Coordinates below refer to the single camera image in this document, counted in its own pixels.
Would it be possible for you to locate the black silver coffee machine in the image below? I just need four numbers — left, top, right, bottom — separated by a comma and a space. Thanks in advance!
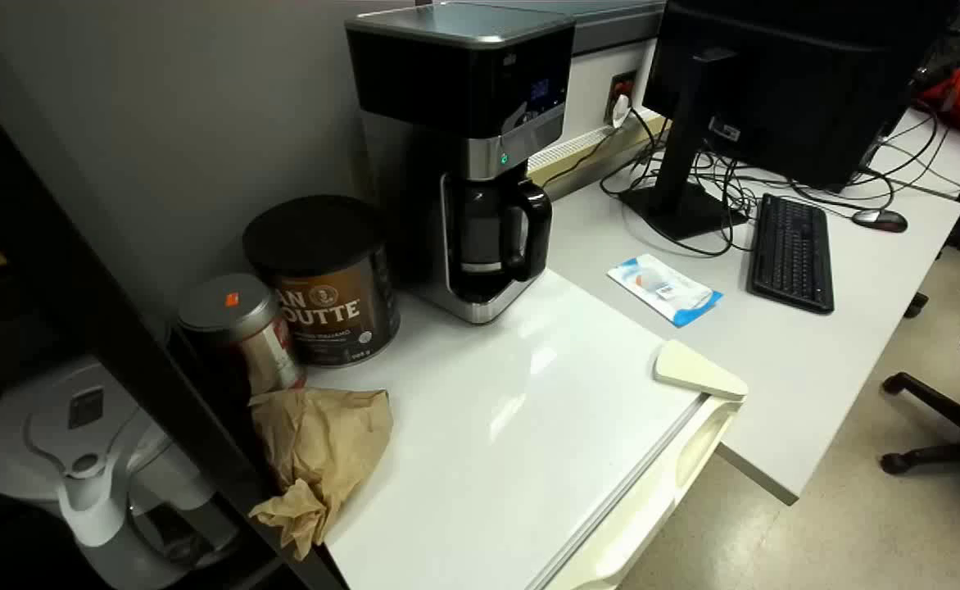
344, 3, 574, 326

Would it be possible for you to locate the large brown coffee can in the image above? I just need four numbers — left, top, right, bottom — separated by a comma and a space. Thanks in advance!
241, 195, 398, 364

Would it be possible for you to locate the white mini fridge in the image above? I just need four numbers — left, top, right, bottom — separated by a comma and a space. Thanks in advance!
312, 273, 737, 590

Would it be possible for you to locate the blue white wipes packet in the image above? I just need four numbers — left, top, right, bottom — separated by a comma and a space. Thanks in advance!
608, 256, 721, 327

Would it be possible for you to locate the crumpled brown paper bag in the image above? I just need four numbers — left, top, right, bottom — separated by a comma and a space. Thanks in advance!
247, 386, 392, 559

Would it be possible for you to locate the small jar with grey lid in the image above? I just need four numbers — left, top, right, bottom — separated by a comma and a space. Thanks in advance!
176, 273, 304, 398

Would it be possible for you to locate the black keyboard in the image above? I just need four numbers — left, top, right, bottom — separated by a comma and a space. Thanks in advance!
747, 195, 834, 316

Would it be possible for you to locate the white desk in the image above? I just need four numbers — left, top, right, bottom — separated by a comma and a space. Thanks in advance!
551, 110, 960, 506

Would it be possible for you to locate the black computer monitor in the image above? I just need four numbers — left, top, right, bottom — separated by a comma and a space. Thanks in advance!
623, 0, 960, 240

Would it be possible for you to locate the white water filter pitcher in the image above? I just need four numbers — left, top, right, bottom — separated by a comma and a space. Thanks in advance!
0, 357, 239, 590

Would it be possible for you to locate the black computer mouse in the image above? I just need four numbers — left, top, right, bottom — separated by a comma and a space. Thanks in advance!
848, 211, 908, 232

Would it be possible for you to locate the glass coffee carafe black handle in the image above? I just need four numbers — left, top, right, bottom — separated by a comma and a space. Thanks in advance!
449, 166, 551, 303

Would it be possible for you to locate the beige wall cable duct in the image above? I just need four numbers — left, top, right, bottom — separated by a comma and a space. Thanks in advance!
526, 107, 669, 197

